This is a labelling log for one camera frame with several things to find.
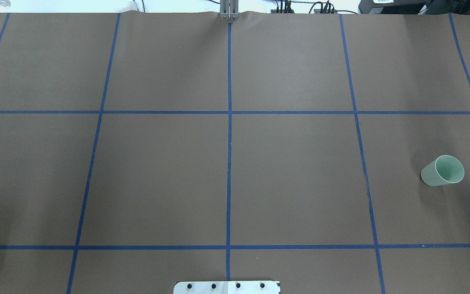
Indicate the pale green cup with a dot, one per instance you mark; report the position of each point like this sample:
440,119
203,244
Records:
444,170

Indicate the small electronics board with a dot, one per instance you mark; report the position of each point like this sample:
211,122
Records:
324,8
283,7

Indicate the black box with label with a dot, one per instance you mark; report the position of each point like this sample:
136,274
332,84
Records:
403,7

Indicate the aluminium frame post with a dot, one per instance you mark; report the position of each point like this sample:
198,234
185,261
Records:
229,9

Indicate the white camera stand column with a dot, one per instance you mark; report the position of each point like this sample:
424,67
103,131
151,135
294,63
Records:
227,287

